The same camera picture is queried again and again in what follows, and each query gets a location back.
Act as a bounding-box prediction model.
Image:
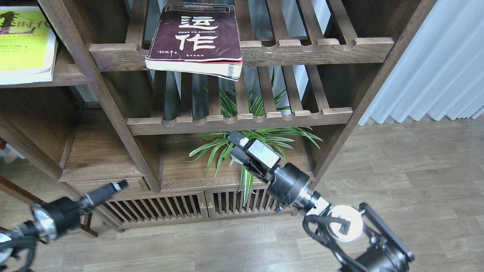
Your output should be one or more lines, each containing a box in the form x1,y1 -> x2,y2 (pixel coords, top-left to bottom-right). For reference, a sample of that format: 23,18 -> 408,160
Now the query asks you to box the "dark maroon book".
145,2 -> 243,81

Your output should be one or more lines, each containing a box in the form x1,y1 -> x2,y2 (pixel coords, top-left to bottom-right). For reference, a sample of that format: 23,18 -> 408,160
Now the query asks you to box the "yellow green book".
0,6 -> 58,85

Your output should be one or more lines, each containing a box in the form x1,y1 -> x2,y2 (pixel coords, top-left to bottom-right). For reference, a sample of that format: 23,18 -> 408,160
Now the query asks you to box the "dark wooden side frame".
0,138 -> 99,238

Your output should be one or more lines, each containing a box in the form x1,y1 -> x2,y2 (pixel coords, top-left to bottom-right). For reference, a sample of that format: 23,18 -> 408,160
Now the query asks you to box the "white pleated curtain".
358,0 -> 484,126

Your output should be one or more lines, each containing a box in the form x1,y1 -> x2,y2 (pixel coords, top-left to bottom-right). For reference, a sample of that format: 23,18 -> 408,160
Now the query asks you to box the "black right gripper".
228,131 -> 314,210

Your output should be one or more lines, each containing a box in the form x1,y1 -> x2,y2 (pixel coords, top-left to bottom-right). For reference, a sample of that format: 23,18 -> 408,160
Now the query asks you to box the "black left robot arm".
0,179 -> 129,272

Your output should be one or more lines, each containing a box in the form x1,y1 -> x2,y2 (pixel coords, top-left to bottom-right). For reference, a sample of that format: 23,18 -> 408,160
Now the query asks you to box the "green spider plant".
188,88 -> 322,206

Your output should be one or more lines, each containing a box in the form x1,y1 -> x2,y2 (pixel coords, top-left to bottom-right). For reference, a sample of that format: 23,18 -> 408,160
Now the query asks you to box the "dark wooden bookshelf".
1,0 -> 436,231

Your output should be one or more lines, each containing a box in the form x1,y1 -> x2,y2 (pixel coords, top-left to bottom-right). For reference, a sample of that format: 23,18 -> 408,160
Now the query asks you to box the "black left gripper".
32,180 -> 129,236

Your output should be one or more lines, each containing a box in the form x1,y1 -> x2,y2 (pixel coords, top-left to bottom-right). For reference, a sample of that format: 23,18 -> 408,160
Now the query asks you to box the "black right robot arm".
228,131 -> 415,272

